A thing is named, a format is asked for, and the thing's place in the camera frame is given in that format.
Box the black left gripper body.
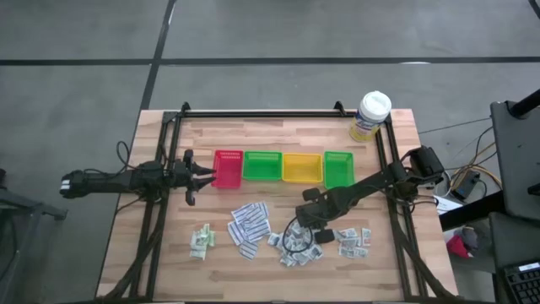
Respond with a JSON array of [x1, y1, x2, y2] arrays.
[[170, 149, 199, 207]]

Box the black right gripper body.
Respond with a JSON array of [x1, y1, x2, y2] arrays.
[[301, 187, 339, 245]]

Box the red plastic basket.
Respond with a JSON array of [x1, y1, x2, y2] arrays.
[[210, 149, 245, 190]]

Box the blue striped bandage wrapper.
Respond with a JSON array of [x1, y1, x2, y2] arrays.
[[230, 205, 254, 225], [246, 201, 270, 220], [238, 240, 259, 261], [243, 219, 273, 242], [227, 220, 246, 247]]

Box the green plastic basket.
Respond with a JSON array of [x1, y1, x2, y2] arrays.
[[242, 150, 284, 182], [323, 150, 356, 190]]

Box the yellow plastic basket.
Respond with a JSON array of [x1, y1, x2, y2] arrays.
[[281, 152, 325, 185]]

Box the yellow disinfecting wipes canister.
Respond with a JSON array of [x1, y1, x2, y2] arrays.
[[348, 90, 392, 144]]

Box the white paper sheet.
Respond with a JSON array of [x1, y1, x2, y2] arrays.
[[434, 194, 463, 216]]

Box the red cloth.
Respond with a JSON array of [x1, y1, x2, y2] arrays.
[[445, 234, 472, 259]]

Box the black power supply box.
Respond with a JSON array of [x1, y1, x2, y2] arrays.
[[451, 170, 482, 202]]

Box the grey metal stand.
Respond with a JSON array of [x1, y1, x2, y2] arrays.
[[0, 168, 68, 304]]

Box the black laptop keyboard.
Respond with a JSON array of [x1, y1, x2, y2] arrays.
[[501, 260, 540, 304]]

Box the black pole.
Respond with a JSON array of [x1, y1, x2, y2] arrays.
[[508, 88, 540, 119]]

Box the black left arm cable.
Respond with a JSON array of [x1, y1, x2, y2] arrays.
[[116, 140, 143, 172]]

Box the black aluminium table frame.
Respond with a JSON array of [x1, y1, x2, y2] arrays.
[[95, 100, 460, 304]]

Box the thin grey floor cable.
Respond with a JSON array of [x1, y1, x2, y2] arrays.
[[417, 117, 493, 135]]

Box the yellow cable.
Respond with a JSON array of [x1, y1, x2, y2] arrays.
[[449, 141, 503, 191]]

